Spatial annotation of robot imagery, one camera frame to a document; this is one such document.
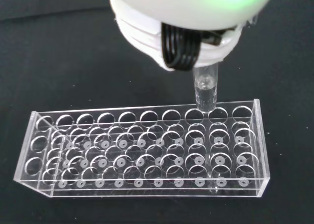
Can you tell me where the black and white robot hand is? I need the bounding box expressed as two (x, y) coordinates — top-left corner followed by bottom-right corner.
(109, 0), (279, 73)

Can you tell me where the clear acrylic test tube rack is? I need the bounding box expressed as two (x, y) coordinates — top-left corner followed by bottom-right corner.
(13, 98), (271, 199)

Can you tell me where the black bench cloth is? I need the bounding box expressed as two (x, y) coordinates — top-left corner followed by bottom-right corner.
(0, 0), (314, 224)

